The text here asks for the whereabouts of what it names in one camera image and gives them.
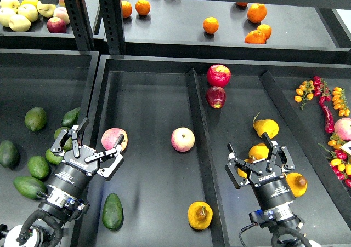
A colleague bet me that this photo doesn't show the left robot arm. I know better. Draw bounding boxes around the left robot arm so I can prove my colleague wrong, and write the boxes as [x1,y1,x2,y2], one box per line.
[1,118,124,246]

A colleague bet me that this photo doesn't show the yellow pear right cluster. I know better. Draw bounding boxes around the yellow pear right cluster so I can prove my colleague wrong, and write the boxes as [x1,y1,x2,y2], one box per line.
[286,173,308,198]

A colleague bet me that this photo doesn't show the yellow apple with stem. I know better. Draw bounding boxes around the yellow apple with stem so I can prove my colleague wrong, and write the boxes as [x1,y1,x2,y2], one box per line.
[36,1,56,18]

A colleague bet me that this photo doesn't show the dark red apple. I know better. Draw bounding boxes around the dark red apple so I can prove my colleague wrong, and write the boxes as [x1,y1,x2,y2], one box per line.
[206,86,227,109]

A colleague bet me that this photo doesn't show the black divided centre tray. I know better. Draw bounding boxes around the black divided centre tray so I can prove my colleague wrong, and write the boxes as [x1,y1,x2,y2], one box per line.
[71,55,350,246]

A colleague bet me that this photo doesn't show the green avocado under gripper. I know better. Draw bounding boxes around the green avocado under gripper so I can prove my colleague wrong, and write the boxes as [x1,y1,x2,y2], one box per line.
[54,127,73,151]

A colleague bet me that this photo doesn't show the pink peach on shelf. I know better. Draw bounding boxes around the pink peach on shelf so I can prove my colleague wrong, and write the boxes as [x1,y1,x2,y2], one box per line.
[53,7,70,25]

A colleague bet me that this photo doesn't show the yellow pear cluster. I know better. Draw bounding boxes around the yellow pear cluster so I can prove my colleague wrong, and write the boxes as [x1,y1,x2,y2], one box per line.
[237,169,247,179]
[286,173,308,198]

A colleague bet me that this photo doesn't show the green avocado lower middle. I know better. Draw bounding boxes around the green avocado lower middle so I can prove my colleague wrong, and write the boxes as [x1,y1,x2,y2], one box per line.
[27,156,50,179]

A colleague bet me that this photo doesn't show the orange on shelf front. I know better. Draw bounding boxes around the orange on shelf front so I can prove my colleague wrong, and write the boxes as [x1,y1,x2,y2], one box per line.
[244,30,266,44]

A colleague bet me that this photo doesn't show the pink apple left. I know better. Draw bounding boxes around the pink apple left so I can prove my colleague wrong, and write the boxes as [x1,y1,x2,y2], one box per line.
[101,128,128,151]

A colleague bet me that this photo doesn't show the black shelf post left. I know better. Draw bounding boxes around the black shelf post left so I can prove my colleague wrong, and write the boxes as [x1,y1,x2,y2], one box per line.
[64,0,93,51]

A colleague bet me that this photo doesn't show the yellow pear upper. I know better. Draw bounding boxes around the yellow pear upper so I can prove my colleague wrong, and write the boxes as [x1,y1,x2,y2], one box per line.
[252,112,279,139]

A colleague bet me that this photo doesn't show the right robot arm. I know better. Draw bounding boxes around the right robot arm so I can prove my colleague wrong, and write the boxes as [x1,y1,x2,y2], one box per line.
[225,132,311,246]

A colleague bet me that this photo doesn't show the black left tray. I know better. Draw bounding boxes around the black left tray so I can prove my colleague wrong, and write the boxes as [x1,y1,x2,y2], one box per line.
[1,49,99,229]

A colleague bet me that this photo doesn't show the orange on shelf right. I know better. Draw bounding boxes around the orange on shelf right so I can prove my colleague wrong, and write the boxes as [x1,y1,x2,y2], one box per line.
[257,24,272,40]

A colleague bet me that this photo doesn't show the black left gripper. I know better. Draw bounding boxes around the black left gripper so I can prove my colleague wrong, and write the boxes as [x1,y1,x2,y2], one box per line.
[48,118,124,198]

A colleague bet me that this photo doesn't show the black shelf post right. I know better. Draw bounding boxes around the black shelf post right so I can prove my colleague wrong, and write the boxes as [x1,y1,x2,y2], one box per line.
[99,0,126,55]

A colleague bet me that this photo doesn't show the orange cherry tomato bunch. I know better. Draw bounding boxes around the orange cherry tomato bunch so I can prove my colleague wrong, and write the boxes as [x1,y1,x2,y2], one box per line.
[294,80,315,110]

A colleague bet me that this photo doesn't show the yellow pear with stem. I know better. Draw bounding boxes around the yellow pear with stem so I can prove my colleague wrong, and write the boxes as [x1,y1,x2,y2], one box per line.
[188,201,213,231]

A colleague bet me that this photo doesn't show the black shelf post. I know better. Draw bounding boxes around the black shelf post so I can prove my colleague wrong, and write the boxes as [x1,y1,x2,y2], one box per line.
[64,0,93,51]
[99,0,126,55]

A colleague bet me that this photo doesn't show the green avocado bottom left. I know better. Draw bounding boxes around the green avocado bottom left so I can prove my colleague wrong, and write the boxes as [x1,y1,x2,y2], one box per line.
[13,176,47,199]

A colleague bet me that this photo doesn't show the yellow pear left cluster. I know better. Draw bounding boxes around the yellow pear left cluster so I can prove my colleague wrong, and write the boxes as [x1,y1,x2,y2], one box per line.
[237,169,247,179]

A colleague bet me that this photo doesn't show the green avocado tray edge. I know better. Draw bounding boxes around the green avocado tray edge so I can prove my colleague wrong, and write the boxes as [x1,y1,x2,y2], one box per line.
[61,107,80,128]

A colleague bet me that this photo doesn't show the bright red apple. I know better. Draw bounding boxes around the bright red apple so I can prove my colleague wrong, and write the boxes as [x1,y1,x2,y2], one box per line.
[207,64,231,88]

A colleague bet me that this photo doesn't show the orange tomato bunch right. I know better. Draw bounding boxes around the orange tomato bunch right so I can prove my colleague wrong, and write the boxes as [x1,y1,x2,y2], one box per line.
[332,87,350,117]

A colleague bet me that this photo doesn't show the pink apple centre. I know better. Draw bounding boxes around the pink apple centre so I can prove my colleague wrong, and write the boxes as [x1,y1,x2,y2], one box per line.
[171,127,195,152]

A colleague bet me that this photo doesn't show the pink apple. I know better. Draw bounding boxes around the pink apple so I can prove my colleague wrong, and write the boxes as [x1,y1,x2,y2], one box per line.
[171,127,195,152]
[101,128,128,151]

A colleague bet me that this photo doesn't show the red cherry tomato bunch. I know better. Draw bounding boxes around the red cherry tomato bunch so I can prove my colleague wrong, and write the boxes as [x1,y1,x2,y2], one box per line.
[313,76,331,101]

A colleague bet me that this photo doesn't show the dark green avocado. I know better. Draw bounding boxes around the dark green avocado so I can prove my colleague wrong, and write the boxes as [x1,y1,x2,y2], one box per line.
[102,193,123,231]

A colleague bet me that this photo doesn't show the green avocado small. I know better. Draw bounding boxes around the green avocado small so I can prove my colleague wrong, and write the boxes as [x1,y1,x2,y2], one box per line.
[45,149,63,165]

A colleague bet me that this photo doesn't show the pink peach right edge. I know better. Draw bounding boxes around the pink peach right edge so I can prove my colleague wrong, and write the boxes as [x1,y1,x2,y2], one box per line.
[334,118,351,141]

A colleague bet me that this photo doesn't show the red chili pepper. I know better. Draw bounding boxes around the red chili pepper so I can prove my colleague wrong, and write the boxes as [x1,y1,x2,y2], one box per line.
[319,96,334,134]

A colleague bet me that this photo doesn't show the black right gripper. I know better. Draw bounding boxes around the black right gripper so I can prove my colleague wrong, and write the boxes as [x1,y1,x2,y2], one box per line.
[225,132,295,211]

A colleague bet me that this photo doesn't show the yellow apple front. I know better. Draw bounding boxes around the yellow apple front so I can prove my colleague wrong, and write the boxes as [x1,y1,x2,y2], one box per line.
[9,14,31,32]

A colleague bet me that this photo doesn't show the yellow pear middle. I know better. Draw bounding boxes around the yellow pear middle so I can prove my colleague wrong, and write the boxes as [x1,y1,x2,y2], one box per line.
[248,143,269,160]

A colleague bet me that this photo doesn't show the red apple on shelf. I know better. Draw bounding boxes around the red apple on shelf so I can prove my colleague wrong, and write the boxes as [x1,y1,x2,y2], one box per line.
[47,17,66,33]

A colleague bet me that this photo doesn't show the green avocado top left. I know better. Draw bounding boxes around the green avocado top left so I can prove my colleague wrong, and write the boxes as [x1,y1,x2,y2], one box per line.
[24,107,47,131]

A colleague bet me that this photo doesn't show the green avocado far left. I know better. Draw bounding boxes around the green avocado far left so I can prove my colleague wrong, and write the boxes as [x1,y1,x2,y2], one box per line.
[0,140,20,168]

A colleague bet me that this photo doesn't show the mixed cherry tomatoes lower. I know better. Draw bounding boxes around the mixed cherry tomatoes lower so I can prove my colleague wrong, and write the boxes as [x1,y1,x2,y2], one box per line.
[319,133,350,188]

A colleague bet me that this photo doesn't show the yellow apple middle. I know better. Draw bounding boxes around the yellow apple middle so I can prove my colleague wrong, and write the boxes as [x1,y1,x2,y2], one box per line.
[18,4,38,22]

